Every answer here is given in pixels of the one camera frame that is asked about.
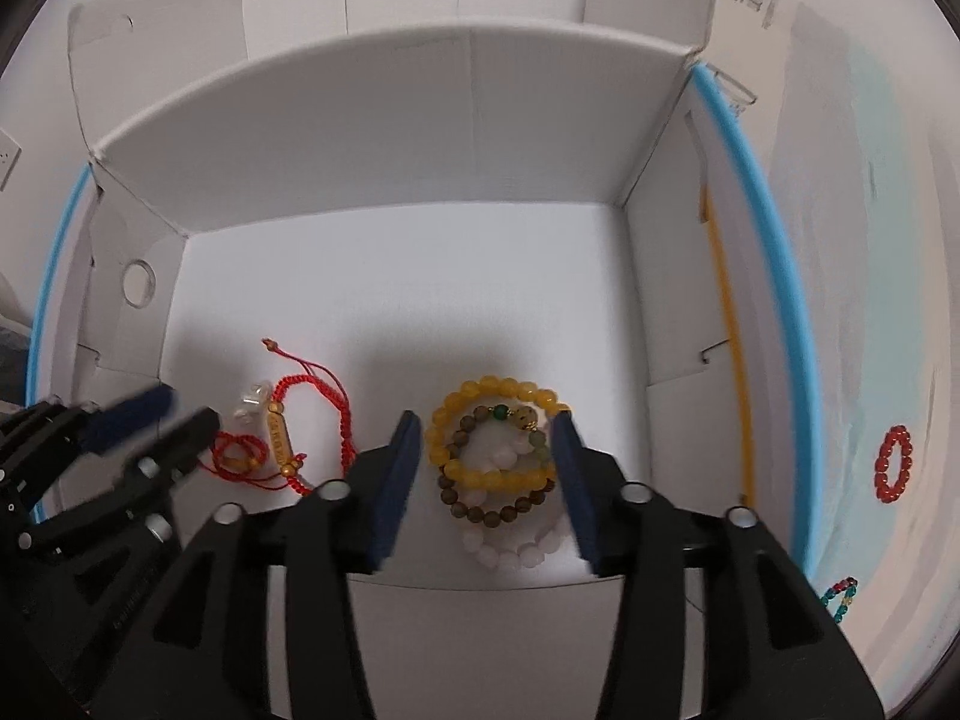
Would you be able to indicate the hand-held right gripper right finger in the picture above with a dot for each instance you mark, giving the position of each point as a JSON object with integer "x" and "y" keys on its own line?
{"x": 577, "y": 495}

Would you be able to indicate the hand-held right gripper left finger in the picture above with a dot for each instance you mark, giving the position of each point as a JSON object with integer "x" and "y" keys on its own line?
{"x": 394, "y": 495}

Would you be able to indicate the white wall socket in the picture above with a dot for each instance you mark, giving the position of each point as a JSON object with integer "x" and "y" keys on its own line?
{"x": 7, "y": 161}

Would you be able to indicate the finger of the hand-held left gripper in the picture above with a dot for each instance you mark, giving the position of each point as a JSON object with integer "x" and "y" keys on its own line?
{"x": 176, "y": 442}
{"x": 131, "y": 412}

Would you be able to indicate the striped bed sheet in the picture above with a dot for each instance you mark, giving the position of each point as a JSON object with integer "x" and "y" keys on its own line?
{"x": 862, "y": 240}

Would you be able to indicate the blue and yellow cardboard box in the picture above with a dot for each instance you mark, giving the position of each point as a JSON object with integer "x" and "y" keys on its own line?
{"x": 450, "y": 277}

